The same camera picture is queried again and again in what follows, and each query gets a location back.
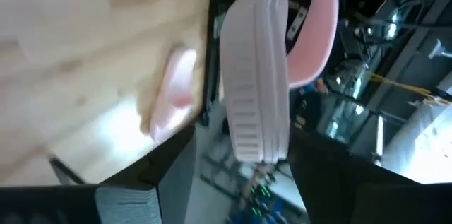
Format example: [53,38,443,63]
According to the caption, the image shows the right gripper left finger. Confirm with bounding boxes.
[0,124,197,224]

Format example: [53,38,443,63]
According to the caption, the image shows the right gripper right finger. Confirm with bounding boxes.
[287,128,452,224]

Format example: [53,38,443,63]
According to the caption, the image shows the backlit rainbow keyboard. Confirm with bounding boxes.
[229,177,287,224]

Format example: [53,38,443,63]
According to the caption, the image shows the pink slide sandal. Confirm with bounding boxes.
[218,0,340,165]
[148,47,199,144]

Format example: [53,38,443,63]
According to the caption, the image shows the yellow cable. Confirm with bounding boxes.
[369,73,452,107]

